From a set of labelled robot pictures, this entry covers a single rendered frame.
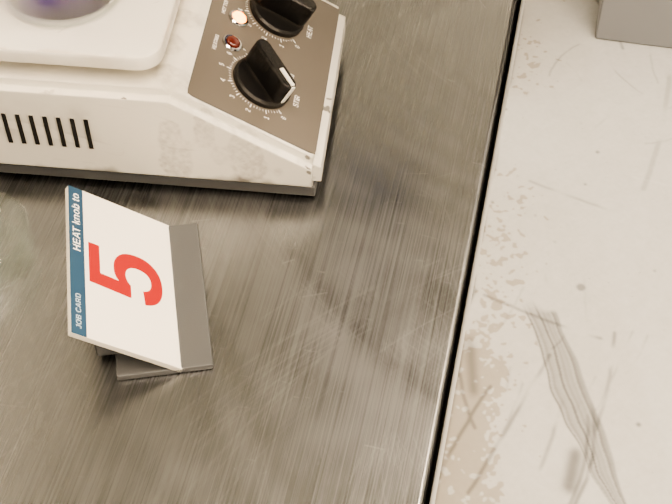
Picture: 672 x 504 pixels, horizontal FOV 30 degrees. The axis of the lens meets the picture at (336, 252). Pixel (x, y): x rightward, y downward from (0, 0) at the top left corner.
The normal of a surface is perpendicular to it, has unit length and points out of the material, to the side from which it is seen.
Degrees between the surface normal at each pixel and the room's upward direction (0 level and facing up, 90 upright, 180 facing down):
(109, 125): 90
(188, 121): 90
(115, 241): 40
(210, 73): 30
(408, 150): 0
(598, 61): 0
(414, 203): 0
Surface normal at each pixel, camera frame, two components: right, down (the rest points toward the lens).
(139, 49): 0.00, -0.65
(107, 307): 0.63, -0.58
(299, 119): 0.49, -0.52
